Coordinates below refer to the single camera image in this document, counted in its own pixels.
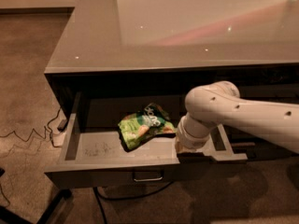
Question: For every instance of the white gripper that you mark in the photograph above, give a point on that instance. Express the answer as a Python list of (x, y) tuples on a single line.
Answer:
[(186, 139)]

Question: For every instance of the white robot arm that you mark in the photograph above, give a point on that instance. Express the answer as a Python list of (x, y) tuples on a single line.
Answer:
[(220, 103)]

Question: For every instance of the grey drawer cabinet counter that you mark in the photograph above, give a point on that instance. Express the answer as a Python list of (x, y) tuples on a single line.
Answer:
[(129, 48)]

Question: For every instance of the green snack bag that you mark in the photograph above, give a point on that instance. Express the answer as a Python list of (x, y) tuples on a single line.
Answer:
[(138, 128)]

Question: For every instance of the black power adapter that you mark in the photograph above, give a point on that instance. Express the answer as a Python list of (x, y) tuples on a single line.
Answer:
[(62, 125)]

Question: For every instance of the black stand leg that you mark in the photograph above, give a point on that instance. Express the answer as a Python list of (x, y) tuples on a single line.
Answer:
[(8, 217)]

